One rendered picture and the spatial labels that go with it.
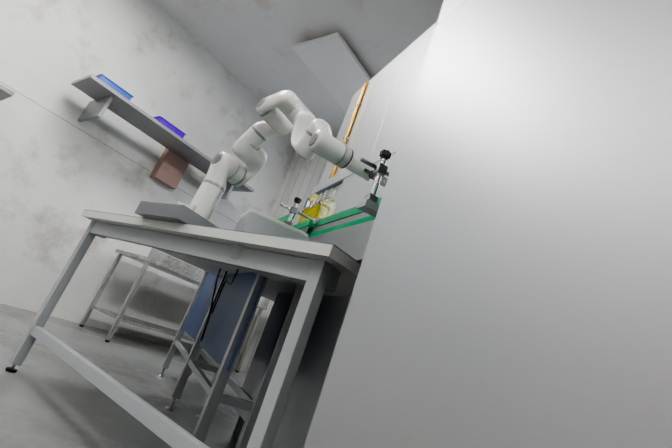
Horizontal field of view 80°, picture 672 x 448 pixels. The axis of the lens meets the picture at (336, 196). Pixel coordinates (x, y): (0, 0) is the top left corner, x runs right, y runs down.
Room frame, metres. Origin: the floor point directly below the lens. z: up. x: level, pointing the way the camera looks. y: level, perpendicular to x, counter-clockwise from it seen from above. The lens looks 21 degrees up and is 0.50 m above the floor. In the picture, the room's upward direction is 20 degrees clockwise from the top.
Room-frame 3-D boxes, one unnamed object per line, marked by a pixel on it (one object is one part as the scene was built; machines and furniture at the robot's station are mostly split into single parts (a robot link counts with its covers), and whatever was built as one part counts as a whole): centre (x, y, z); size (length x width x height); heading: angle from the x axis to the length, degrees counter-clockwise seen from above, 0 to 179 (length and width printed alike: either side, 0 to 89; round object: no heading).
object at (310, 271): (1.57, 0.50, 0.36); 1.51 x 0.09 x 0.71; 48
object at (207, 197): (1.58, 0.50, 0.87); 0.16 x 0.13 x 0.15; 136
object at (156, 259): (4.53, 1.09, 0.42); 1.62 x 0.64 x 0.83; 138
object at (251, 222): (1.40, 0.14, 0.79); 0.27 x 0.17 x 0.08; 110
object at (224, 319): (2.38, 0.35, 0.54); 1.59 x 0.18 x 0.43; 20
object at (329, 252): (2.08, 0.06, 0.73); 1.58 x 1.52 x 0.04; 48
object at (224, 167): (1.60, 0.48, 1.03); 0.13 x 0.10 x 0.16; 139
